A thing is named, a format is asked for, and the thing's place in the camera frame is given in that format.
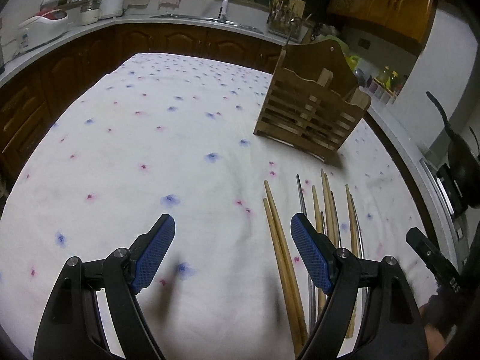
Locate white floral tablecloth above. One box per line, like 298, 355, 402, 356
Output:
1, 54, 437, 359

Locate wooden upper cabinets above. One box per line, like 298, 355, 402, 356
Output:
328, 0, 438, 56

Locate steel kitchen sink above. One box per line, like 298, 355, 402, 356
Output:
152, 13, 263, 34

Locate wire dish rack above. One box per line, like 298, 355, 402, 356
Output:
267, 0, 308, 41

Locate person's right hand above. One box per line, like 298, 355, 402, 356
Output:
419, 296, 447, 359

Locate wooden slatted utensil holder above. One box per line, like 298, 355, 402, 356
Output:
254, 40, 371, 161

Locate condiment bottles rack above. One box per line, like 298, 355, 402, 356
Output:
368, 65, 408, 104

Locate black wok pan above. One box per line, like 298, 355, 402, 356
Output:
426, 91, 480, 219

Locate dark wooden lower cabinets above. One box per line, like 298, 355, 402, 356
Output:
0, 22, 290, 181

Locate small glass jar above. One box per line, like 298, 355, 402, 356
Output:
80, 0, 100, 25

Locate gas stove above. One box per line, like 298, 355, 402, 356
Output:
419, 158, 470, 266

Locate metal spoon in holder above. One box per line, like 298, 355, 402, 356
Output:
354, 68, 366, 87

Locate white red rice cooker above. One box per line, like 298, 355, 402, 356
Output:
16, 9, 68, 54

